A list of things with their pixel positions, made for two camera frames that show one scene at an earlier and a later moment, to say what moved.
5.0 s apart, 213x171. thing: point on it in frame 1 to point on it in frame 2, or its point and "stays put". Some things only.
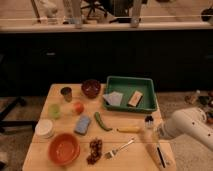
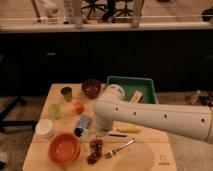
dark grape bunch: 96,151 stays put
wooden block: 135,99 stays put
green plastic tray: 127,86 stays put
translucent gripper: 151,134 to 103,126
